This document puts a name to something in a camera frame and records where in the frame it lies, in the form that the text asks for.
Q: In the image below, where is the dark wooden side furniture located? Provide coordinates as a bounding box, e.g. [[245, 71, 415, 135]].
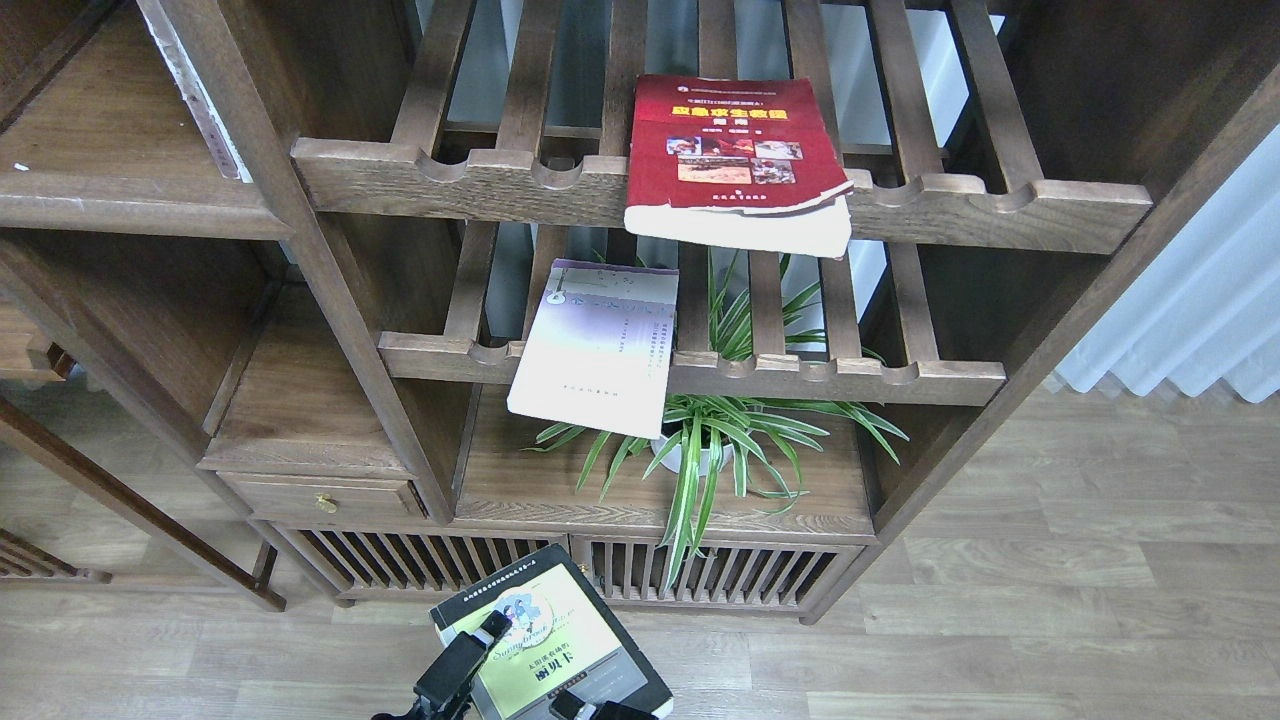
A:
[[0, 300, 288, 612]]

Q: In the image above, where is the green spider plant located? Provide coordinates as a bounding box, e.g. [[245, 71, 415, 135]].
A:
[[524, 250, 909, 591]]

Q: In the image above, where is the white lavender book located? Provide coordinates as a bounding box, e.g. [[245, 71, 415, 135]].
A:
[[507, 259, 678, 439]]

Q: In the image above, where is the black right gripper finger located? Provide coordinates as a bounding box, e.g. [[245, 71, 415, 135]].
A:
[[550, 692, 657, 720]]

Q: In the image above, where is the black yellow cover book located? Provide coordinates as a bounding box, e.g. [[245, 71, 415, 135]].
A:
[[430, 544, 675, 719]]

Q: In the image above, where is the white plant pot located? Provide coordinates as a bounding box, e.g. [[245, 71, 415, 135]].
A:
[[650, 432, 735, 477]]

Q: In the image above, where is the white pleated curtain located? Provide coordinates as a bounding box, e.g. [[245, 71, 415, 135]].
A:
[[1053, 131, 1279, 404]]

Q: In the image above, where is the dark wooden bookshelf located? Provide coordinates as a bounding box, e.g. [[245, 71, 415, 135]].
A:
[[3, 1, 1277, 623]]

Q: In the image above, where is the red cover book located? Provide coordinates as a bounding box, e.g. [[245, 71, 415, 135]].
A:
[[623, 74, 852, 258]]

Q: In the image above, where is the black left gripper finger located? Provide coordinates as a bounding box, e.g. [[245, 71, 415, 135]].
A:
[[372, 612, 512, 719]]

